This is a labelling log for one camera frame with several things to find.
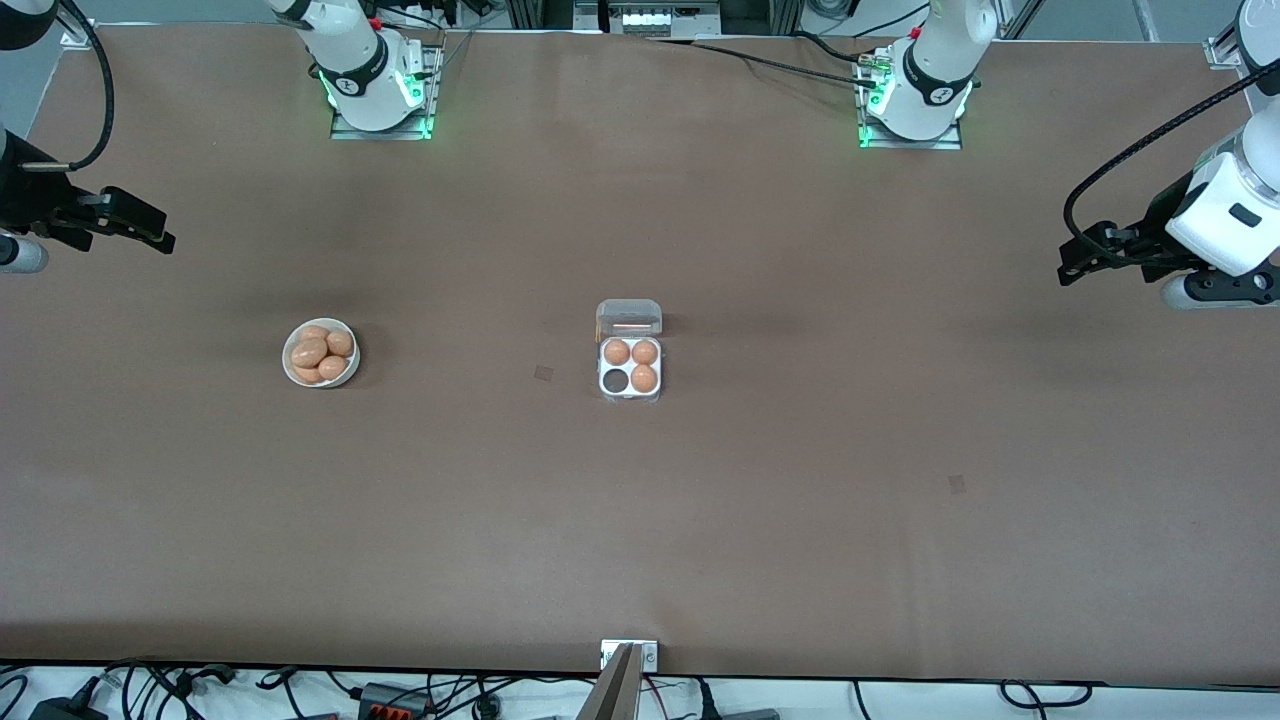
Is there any white power strip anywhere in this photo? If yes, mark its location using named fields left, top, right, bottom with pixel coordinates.
left=608, top=0, right=723, bottom=39

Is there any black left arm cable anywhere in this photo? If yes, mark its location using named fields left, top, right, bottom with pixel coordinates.
left=1062, top=65, right=1280, bottom=251

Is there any looped black cable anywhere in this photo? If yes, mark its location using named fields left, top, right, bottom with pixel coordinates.
left=1000, top=680, right=1094, bottom=710

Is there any short black table cable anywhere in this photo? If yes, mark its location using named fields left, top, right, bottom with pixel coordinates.
left=793, top=30, right=866, bottom=65

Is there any black orange connector block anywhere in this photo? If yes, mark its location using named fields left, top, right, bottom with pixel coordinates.
left=358, top=683, right=433, bottom=720

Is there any aluminium frame post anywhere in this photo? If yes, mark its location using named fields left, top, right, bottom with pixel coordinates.
left=505, top=0, right=601, bottom=31

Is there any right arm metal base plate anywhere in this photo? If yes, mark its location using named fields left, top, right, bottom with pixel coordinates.
left=330, top=40, right=442, bottom=141

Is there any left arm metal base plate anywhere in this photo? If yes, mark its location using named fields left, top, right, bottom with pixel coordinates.
left=857, top=50, right=964, bottom=151

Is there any small metal camera bracket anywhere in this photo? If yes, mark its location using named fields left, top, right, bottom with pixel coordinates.
left=600, top=640, right=659, bottom=673

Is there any grey camera pole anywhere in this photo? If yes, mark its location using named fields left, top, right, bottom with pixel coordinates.
left=578, top=643, right=641, bottom=720

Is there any white round bowl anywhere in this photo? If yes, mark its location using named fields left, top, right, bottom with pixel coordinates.
left=282, top=318, right=361, bottom=389

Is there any tangled black cable bundle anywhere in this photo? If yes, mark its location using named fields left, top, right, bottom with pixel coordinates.
left=98, top=657, right=243, bottom=703

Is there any long black table cable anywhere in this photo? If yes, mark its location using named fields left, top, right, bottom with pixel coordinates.
left=648, top=38, right=881, bottom=89

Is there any clear plastic egg carton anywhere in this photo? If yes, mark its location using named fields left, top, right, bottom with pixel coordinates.
left=596, top=299, right=664, bottom=404

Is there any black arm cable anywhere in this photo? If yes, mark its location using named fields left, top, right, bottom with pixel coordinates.
left=18, top=0, right=116, bottom=173
left=1062, top=65, right=1280, bottom=251

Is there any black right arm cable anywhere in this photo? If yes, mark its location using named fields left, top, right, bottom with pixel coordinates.
left=18, top=0, right=116, bottom=173

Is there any black power adapter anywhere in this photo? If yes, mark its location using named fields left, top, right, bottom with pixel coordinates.
left=30, top=696, right=109, bottom=720

